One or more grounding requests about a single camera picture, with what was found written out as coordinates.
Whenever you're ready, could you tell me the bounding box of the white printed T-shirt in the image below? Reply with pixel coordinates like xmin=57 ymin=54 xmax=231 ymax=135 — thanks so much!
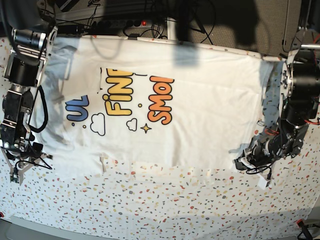
xmin=38 ymin=37 xmax=273 ymax=178

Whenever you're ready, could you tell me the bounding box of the red clamp at right corner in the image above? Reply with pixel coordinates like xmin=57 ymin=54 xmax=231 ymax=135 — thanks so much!
xmin=296 ymin=219 xmax=313 ymax=240

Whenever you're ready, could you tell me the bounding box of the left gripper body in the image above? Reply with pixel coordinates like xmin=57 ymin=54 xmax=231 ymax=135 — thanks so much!
xmin=239 ymin=136 xmax=282 ymax=173

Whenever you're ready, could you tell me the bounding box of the power strip with red switch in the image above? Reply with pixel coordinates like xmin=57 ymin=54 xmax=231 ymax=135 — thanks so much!
xmin=92 ymin=19 xmax=153 ymax=29

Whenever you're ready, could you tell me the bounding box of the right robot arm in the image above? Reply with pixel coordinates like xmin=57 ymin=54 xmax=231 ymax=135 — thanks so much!
xmin=0 ymin=26 xmax=58 ymax=184

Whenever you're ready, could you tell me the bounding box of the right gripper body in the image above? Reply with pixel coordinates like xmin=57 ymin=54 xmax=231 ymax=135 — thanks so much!
xmin=0 ymin=122 xmax=43 ymax=165

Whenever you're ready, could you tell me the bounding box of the black table clamp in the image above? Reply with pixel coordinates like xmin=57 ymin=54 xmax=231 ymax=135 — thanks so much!
xmin=128 ymin=33 xmax=140 ymax=40

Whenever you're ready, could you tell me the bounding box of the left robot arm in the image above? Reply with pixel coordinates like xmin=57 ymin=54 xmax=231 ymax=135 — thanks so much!
xmin=234 ymin=26 xmax=320 ymax=175

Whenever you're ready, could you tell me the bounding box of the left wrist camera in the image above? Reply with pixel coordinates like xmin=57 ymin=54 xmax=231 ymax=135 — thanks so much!
xmin=257 ymin=173 xmax=271 ymax=190

